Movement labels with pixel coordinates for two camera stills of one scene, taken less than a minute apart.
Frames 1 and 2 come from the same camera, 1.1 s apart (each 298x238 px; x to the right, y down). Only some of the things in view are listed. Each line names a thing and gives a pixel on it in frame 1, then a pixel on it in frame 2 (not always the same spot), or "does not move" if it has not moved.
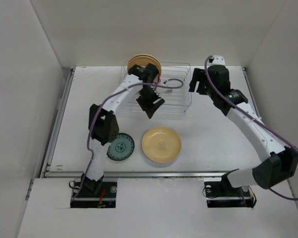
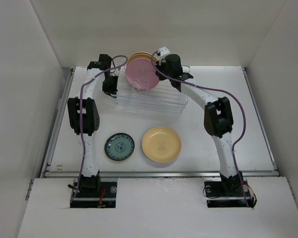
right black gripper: x=197 y=75 -> x=159 y=67
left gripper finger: x=143 y=104 -> x=112 y=94
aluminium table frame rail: x=46 y=172 does not move
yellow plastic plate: x=161 y=145 does not move
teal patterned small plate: x=121 y=148 does not move
